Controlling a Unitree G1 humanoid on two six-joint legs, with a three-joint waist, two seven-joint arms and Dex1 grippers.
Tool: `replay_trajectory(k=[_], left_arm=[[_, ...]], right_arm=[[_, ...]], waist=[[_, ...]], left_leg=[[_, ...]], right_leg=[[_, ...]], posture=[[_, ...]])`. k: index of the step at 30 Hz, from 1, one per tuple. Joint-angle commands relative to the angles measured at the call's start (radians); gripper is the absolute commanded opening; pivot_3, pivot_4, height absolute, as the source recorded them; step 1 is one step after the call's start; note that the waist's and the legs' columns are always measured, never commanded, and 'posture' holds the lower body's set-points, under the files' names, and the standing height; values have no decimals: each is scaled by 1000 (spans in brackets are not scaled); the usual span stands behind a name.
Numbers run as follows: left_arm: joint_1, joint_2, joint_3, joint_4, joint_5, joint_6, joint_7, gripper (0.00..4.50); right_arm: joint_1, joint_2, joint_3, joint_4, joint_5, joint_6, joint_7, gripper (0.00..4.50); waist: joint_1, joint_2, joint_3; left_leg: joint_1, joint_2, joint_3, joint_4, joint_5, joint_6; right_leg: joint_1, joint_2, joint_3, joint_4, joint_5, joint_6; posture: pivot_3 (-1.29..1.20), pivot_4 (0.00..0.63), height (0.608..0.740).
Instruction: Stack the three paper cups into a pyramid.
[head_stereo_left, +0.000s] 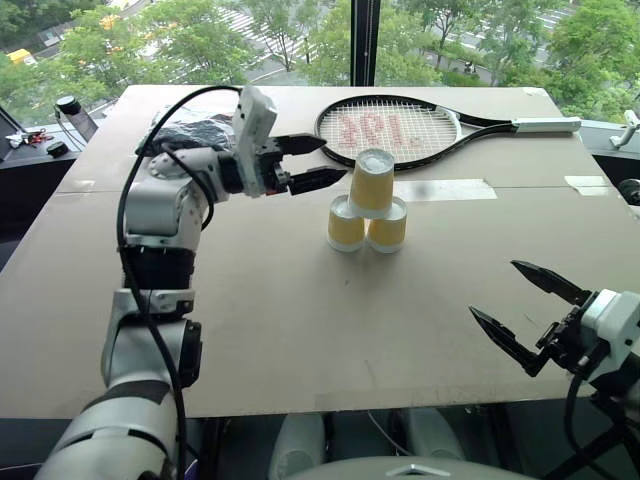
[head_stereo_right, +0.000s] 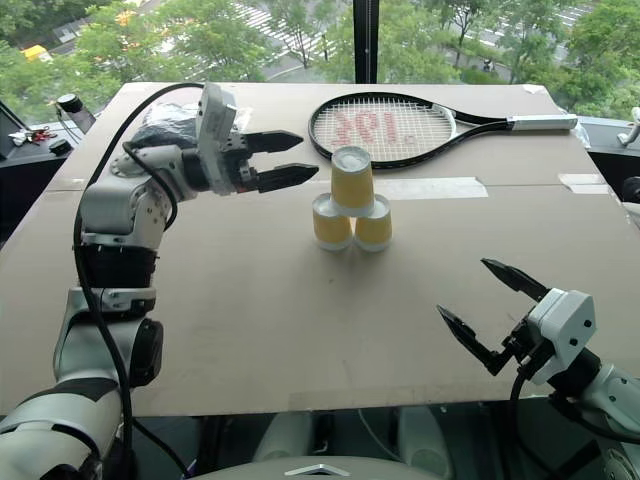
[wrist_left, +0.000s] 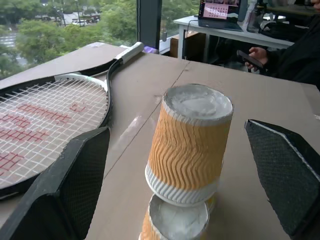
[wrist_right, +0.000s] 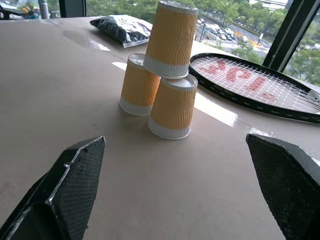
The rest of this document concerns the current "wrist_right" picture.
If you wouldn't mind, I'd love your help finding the black and white plastic bag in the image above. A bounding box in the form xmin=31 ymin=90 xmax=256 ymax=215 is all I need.
xmin=89 ymin=14 xmax=154 ymax=49

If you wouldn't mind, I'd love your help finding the black tennis racket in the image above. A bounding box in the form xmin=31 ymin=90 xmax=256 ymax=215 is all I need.
xmin=188 ymin=52 xmax=320 ymax=124

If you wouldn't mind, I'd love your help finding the black window frame post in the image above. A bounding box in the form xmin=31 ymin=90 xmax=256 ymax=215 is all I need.
xmin=261 ymin=0 xmax=320 ymax=73

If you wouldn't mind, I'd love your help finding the orange ribbed paper cup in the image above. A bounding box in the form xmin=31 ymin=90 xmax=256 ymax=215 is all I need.
xmin=118 ymin=53 xmax=161 ymax=117
xmin=147 ymin=73 xmax=199 ymax=141
xmin=143 ymin=0 xmax=199 ymax=80

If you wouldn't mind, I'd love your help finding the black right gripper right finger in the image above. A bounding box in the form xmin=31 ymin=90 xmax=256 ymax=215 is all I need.
xmin=245 ymin=133 xmax=320 ymax=240

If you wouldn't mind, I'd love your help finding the colourful toy pile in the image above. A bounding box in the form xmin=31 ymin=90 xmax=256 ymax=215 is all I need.
xmin=14 ymin=0 xmax=42 ymax=20

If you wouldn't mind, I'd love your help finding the dark window frame pillar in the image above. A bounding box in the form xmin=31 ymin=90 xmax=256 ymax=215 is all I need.
xmin=58 ymin=0 xmax=88 ymax=18

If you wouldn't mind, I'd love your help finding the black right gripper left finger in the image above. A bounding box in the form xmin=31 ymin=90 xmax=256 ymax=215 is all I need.
xmin=0 ymin=135 xmax=107 ymax=240

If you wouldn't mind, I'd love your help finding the grey metal bottle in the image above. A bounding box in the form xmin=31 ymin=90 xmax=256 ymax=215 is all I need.
xmin=37 ymin=0 xmax=50 ymax=20

